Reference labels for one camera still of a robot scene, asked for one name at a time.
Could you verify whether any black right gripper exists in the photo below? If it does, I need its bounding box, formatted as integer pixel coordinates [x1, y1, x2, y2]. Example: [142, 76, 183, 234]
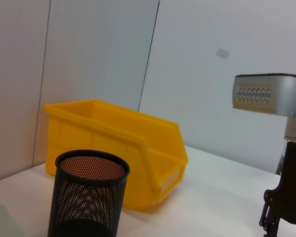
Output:
[259, 139, 296, 237]

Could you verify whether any black mesh pen holder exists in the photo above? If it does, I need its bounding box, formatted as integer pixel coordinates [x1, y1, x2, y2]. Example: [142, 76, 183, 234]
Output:
[47, 149, 131, 237]

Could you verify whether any translucent green fruit plate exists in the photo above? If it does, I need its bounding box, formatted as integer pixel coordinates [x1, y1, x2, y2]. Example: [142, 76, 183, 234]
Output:
[0, 197, 25, 237]

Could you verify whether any yellow plastic bin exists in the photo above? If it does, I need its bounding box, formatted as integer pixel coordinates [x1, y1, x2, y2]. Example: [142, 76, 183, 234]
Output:
[43, 98, 189, 211]

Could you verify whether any grey rectangular wall sticker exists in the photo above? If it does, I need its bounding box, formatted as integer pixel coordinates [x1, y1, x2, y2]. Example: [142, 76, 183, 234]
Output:
[216, 47, 230, 59]

